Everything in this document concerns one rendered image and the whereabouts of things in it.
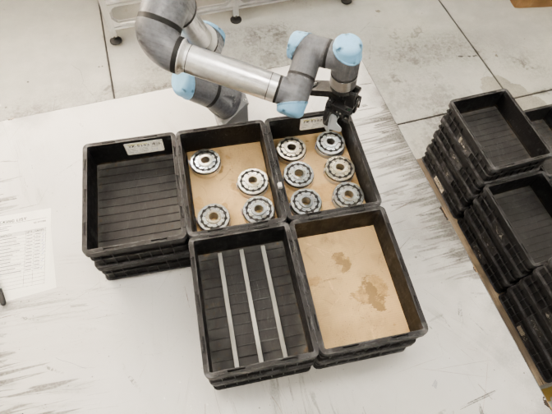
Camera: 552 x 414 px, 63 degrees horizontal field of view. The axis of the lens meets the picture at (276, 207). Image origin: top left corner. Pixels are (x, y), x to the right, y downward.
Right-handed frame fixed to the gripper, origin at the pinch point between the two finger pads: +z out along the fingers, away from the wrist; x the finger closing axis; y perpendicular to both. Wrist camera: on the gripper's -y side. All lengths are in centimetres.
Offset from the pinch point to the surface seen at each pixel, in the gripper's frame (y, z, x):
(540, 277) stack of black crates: 90, 54, 15
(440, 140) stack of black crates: 30, 69, 64
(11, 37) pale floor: -246, 102, 10
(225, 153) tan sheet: -28.9, 14.9, -21.5
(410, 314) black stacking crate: 50, 9, -39
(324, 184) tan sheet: 6.4, 15.8, -13.0
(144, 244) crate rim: -23, 0, -65
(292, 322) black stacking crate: 23, 11, -58
